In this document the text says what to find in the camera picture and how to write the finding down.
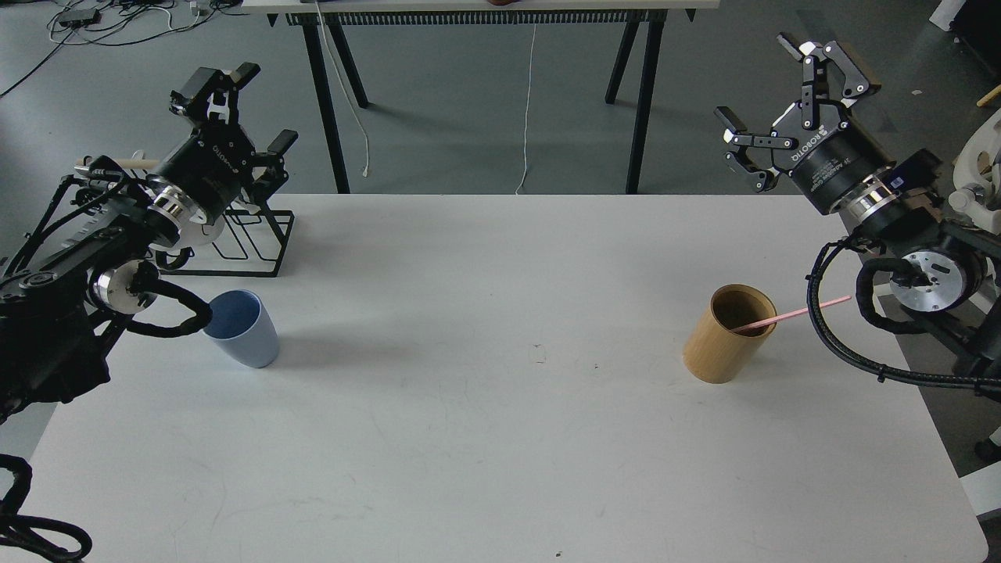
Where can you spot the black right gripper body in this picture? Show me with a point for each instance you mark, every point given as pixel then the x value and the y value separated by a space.
pixel 829 162

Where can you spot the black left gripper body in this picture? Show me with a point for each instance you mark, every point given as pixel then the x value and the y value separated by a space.
pixel 203 174

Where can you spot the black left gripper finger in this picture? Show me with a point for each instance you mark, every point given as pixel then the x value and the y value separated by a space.
pixel 210 100
pixel 269 173

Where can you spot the blue plastic cup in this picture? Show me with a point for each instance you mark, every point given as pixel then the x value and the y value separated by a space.
pixel 241 326

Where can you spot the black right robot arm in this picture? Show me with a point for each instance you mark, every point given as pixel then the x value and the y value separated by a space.
pixel 924 265

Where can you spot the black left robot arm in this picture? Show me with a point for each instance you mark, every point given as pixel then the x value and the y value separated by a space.
pixel 82 278

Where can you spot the wooden rack dowel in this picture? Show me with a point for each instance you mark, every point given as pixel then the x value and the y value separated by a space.
pixel 125 163

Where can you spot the white equipment at right edge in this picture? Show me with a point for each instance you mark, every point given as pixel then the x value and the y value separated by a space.
pixel 976 177

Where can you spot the bamboo cylinder holder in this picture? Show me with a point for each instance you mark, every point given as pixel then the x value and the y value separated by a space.
pixel 716 351

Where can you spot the black wire cup rack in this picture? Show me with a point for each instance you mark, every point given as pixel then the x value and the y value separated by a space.
pixel 252 245

